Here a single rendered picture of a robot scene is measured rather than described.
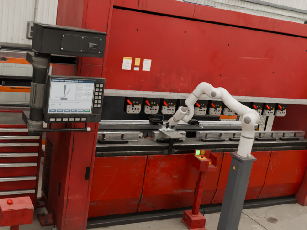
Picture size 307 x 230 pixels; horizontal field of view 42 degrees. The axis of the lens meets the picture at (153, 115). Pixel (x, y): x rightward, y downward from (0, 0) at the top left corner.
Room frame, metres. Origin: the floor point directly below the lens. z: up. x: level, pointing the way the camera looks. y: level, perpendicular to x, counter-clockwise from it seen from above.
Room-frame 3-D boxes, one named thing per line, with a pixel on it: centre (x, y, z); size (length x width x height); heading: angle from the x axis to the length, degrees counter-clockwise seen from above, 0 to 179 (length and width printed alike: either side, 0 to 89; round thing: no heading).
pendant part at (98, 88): (2.98, 0.63, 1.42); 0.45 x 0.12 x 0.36; 124
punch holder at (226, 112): (4.42, -0.82, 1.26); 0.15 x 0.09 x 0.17; 119
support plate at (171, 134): (3.91, -0.22, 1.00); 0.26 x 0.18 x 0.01; 29
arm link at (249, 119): (3.49, -0.87, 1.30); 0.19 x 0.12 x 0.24; 152
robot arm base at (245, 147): (3.52, -0.88, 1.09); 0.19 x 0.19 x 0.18
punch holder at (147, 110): (3.93, 0.05, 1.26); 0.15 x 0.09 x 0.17; 119
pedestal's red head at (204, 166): (3.95, -0.61, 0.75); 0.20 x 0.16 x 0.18; 115
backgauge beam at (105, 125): (4.50, -0.35, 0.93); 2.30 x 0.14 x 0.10; 119
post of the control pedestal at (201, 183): (3.95, -0.61, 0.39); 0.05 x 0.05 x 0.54; 25
